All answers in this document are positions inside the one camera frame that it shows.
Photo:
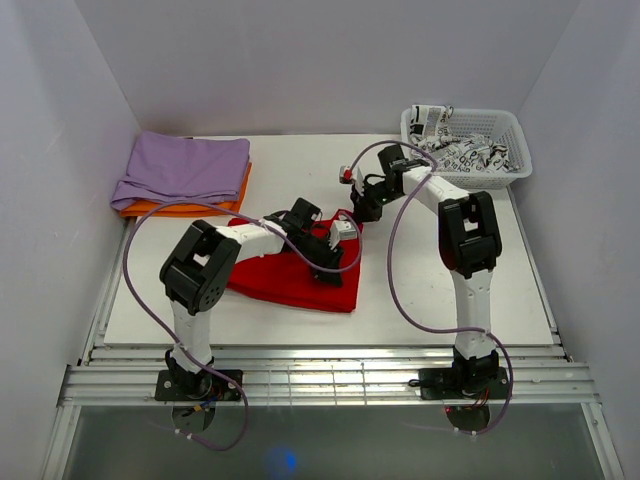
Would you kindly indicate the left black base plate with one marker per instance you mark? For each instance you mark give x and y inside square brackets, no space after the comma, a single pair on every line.
[225,387]

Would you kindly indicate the white plastic basket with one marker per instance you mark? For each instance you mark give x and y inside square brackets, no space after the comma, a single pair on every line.
[499,126]

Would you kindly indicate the black white printed trousers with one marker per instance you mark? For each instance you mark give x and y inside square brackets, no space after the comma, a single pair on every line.
[427,128]

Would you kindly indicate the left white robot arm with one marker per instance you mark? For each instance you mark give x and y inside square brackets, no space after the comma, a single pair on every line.
[200,267]

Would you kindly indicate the red trousers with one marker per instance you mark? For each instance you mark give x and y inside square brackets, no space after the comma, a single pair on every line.
[285,278]

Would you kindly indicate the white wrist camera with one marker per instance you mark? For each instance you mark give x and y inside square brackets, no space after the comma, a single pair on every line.
[341,231]
[352,176]

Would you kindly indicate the folded purple trousers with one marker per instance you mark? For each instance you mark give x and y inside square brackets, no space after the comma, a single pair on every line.
[164,168]

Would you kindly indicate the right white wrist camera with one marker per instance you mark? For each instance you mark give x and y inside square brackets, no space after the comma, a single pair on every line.
[352,176]

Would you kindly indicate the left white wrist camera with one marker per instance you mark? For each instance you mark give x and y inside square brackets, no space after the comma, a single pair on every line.
[341,231]

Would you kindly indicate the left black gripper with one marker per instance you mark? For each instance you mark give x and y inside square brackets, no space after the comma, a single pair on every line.
[330,258]

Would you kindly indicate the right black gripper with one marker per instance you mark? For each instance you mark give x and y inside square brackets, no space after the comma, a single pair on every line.
[364,211]

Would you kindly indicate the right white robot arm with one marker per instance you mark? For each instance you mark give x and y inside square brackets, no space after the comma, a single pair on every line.
[469,245]

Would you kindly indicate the aluminium frame rail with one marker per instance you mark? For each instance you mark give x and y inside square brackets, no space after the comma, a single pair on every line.
[322,377]

